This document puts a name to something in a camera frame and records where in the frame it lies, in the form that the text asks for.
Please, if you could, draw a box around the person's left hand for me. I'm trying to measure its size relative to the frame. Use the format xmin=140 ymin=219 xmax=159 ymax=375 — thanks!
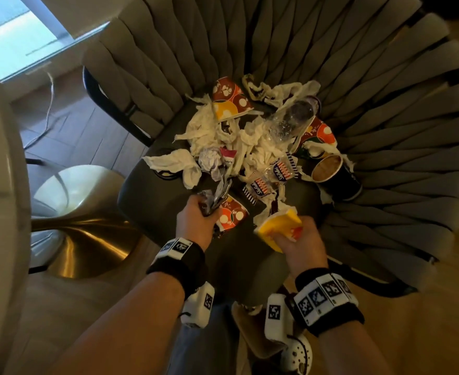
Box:
xmin=174 ymin=194 xmax=223 ymax=251

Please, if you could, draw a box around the person's right hand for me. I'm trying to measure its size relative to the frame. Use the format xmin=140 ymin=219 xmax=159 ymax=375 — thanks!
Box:
xmin=271 ymin=215 xmax=330 ymax=279

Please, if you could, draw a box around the black shiny snack wrapper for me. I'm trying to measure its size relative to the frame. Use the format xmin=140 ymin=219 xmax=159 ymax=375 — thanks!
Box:
xmin=197 ymin=173 xmax=234 ymax=217

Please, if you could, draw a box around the yellow paper cup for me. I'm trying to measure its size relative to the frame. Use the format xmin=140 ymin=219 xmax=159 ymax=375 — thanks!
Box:
xmin=252 ymin=206 xmax=304 ymax=254

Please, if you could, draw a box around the orange patterned snack wrapper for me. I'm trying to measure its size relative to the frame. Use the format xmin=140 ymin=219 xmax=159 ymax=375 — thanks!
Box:
xmin=213 ymin=194 xmax=250 ymax=235

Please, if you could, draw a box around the black paper coffee cup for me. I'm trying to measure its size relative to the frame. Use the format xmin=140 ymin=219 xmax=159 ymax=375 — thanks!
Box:
xmin=311 ymin=154 xmax=364 ymax=203

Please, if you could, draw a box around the pile of white tissues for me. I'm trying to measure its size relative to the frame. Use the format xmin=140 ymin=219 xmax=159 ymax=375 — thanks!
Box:
xmin=141 ymin=73 xmax=357 ymax=227

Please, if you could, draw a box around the clear plastic bottle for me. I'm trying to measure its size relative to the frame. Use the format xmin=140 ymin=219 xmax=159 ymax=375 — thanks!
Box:
xmin=263 ymin=95 xmax=322 ymax=145

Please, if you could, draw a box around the red patterned paper cup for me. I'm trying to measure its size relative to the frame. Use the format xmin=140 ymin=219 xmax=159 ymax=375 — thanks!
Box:
xmin=212 ymin=77 xmax=255 ymax=122

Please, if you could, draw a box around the grey woven armchair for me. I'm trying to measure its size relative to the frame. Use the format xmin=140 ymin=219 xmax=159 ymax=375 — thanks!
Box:
xmin=81 ymin=0 xmax=459 ymax=309

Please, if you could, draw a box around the person's right forearm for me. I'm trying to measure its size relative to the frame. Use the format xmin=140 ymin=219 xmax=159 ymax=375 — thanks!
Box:
xmin=317 ymin=320 xmax=394 ymax=375

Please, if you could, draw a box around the person's left forearm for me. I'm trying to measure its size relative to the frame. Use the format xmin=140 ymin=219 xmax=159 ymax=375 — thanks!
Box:
xmin=43 ymin=271 xmax=186 ymax=375

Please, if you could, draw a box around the tan trash bin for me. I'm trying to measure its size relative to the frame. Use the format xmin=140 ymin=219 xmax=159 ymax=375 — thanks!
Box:
xmin=230 ymin=300 xmax=292 ymax=360

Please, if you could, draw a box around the black left marker wristband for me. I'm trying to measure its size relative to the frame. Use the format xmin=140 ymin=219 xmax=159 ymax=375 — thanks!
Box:
xmin=146 ymin=237 xmax=210 ymax=301

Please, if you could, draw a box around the black marker wristband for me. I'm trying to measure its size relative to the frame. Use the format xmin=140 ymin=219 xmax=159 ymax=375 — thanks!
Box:
xmin=146 ymin=237 xmax=210 ymax=301
xmin=285 ymin=267 xmax=366 ymax=337

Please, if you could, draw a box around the black right marker wristband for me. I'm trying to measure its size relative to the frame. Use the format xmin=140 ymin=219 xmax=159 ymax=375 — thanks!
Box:
xmin=285 ymin=267 xmax=366 ymax=337

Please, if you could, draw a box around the white clog shoe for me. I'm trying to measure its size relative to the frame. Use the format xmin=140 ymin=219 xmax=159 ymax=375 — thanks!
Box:
xmin=279 ymin=333 xmax=314 ymax=375

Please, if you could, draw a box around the grey trouser leg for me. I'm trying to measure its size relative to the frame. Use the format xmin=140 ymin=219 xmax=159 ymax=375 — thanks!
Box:
xmin=166 ymin=304 xmax=241 ymax=375

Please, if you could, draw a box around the large beige roller blind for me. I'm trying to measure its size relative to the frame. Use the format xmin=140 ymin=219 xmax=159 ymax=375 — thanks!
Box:
xmin=38 ymin=0 xmax=136 ymax=40

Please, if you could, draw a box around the window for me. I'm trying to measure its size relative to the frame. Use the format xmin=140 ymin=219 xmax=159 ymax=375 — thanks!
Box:
xmin=0 ymin=0 xmax=111 ymax=82

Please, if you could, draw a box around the black bag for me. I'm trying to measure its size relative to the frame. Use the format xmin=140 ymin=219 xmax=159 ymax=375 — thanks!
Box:
xmin=416 ymin=0 xmax=459 ymax=20

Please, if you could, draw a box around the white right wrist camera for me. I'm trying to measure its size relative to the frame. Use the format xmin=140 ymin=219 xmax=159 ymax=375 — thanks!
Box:
xmin=263 ymin=293 xmax=295 ymax=346

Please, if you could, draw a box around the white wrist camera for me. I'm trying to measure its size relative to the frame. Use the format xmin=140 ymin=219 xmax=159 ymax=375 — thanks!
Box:
xmin=263 ymin=293 xmax=295 ymax=346
xmin=179 ymin=281 xmax=216 ymax=329

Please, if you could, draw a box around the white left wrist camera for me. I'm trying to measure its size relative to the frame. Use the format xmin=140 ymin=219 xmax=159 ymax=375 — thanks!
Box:
xmin=179 ymin=281 xmax=216 ymax=329

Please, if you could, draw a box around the gold table pedestal base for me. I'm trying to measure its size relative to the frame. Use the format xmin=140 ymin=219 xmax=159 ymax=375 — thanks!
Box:
xmin=29 ymin=164 xmax=144 ymax=280

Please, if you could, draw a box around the white floor cable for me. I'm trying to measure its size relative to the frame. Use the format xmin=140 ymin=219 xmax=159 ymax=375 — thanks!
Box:
xmin=23 ymin=72 xmax=55 ymax=151

